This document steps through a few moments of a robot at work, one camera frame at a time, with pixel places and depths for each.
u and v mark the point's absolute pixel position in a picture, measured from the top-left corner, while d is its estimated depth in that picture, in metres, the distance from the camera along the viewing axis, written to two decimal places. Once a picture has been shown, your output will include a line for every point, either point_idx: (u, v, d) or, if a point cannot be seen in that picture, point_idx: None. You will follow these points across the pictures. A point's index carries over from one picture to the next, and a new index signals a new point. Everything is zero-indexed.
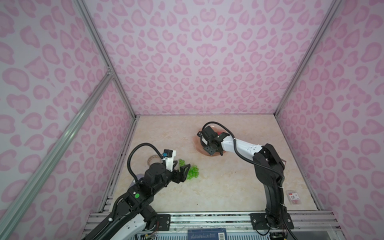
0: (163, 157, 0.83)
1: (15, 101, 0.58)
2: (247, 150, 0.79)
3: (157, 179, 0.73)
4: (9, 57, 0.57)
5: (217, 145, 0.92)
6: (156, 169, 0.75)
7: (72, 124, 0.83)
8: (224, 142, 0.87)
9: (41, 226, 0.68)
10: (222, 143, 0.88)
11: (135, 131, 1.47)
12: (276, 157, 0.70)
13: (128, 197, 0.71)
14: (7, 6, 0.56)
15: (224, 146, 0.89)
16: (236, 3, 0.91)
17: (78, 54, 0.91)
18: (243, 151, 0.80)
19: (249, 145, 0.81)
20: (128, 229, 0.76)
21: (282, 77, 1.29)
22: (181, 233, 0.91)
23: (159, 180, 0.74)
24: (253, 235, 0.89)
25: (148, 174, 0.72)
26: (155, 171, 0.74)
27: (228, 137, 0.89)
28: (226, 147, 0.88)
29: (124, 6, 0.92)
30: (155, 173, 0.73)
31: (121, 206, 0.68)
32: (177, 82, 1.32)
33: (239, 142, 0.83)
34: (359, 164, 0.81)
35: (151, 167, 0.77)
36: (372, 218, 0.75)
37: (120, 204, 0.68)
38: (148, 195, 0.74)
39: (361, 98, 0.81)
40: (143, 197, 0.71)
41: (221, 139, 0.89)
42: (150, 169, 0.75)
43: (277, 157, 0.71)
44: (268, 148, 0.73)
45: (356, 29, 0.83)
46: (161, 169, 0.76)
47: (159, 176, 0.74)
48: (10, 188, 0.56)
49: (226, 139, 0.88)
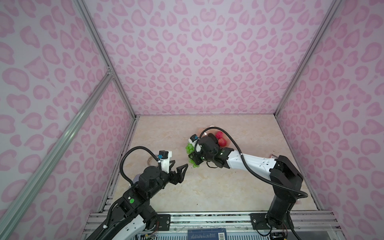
0: (158, 159, 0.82)
1: (15, 101, 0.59)
2: (260, 166, 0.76)
3: (152, 183, 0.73)
4: (9, 57, 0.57)
5: (222, 163, 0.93)
6: (151, 173, 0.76)
7: (71, 125, 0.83)
8: (230, 159, 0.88)
9: (41, 226, 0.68)
10: (228, 161, 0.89)
11: (135, 131, 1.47)
12: (294, 170, 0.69)
13: (123, 202, 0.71)
14: (7, 6, 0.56)
15: (229, 164, 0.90)
16: (236, 3, 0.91)
17: (78, 55, 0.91)
18: (255, 167, 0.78)
19: (260, 161, 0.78)
20: (128, 230, 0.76)
21: (282, 77, 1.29)
22: (181, 233, 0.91)
23: (155, 184, 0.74)
24: (253, 235, 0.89)
25: (141, 178, 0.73)
26: (150, 176, 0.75)
27: (234, 153, 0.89)
28: (232, 164, 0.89)
29: (124, 6, 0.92)
30: (149, 178, 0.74)
31: (117, 212, 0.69)
32: (177, 82, 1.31)
33: (249, 159, 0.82)
34: (359, 164, 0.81)
35: (146, 171, 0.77)
36: (372, 218, 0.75)
37: (115, 210, 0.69)
38: (144, 199, 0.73)
39: (361, 98, 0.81)
40: (138, 202, 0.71)
41: (225, 157, 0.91)
42: (144, 173, 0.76)
43: (294, 168, 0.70)
44: (283, 161, 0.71)
45: (356, 29, 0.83)
46: (156, 173, 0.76)
47: (154, 180, 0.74)
48: (10, 188, 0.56)
49: (230, 156, 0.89)
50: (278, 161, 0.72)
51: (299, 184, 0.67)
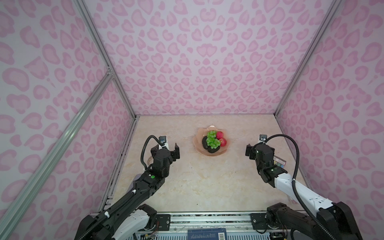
0: (160, 144, 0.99)
1: (15, 102, 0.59)
2: (310, 200, 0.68)
3: (165, 161, 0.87)
4: (9, 57, 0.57)
5: (268, 179, 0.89)
6: (163, 154, 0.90)
7: (72, 124, 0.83)
8: (278, 178, 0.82)
9: (41, 226, 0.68)
10: (276, 178, 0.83)
11: (135, 131, 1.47)
12: (353, 227, 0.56)
13: (143, 179, 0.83)
14: (7, 6, 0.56)
15: (276, 182, 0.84)
16: (236, 3, 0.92)
17: (78, 55, 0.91)
18: (305, 199, 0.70)
19: (313, 195, 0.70)
20: (135, 219, 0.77)
21: (282, 77, 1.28)
22: (180, 233, 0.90)
23: (168, 162, 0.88)
24: (253, 235, 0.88)
25: (156, 159, 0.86)
26: (163, 155, 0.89)
27: (285, 175, 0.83)
28: (279, 184, 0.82)
29: (124, 6, 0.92)
30: (163, 157, 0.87)
31: (141, 184, 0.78)
32: (177, 82, 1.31)
33: (301, 189, 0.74)
34: (359, 164, 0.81)
35: (158, 153, 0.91)
36: (373, 218, 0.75)
37: (139, 183, 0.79)
38: (160, 177, 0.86)
39: (361, 98, 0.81)
40: (157, 179, 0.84)
41: (275, 175, 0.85)
42: (157, 155, 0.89)
43: (354, 226, 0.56)
44: (341, 208, 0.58)
45: (356, 29, 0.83)
46: (166, 153, 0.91)
47: (167, 158, 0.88)
48: (10, 188, 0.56)
49: (281, 176, 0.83)
50: (335, 205, 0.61)
51: None
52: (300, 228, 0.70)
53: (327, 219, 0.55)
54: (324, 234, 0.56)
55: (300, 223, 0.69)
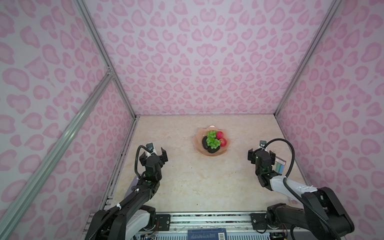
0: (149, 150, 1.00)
1: (15, 101, 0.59)
2: (298, 189, 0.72)
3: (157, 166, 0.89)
4: (9, 57, 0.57)
5: (265, 184, 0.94)
6: (152, 159, 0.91)
7: (72, 125, 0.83)
8: (273, 179, 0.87)
9: (41, 226, 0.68)
10: (271, 181, 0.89)
11: (135, 131, 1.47)
12: (339, 209, 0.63)
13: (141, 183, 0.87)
14: (7, 6, 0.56)
15: (271, 184, 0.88)
16: (236, 3, 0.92)
17: (78, 55, 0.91)
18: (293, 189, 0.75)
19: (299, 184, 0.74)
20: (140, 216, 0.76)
21: (282, 77, 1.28)
22: (181, 233, 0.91)
23: (159, 166, 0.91)
24: (253, 235, 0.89)
25: (148, 165, 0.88)
26: (153, 161, 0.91)
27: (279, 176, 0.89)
28: (274, 185, 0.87)
29: (124, 6, 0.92)
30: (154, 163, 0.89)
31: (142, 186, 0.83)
32: (177, 82, 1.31)
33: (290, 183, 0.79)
34: (359, 164, 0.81)
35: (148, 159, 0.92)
36: (372, 218, 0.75)
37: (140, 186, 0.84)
38: (155, 181, 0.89)
39: (361, 98, 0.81)
40: (152, 182, 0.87)
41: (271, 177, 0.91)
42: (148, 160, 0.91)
43: (340, 207, 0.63)
44: (327, 193, 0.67)
45: (356, 29, 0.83)
46: (156, 158, 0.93)
47: (158, 163, 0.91)
48: (10, 188, 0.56)
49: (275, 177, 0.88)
50: (322, 191, 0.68)
51: (340, 225, 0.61)
52: (296, 221, 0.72)
53: (313, 201, 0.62)
54: (313, 217, 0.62)
55: (295, 216, 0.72)
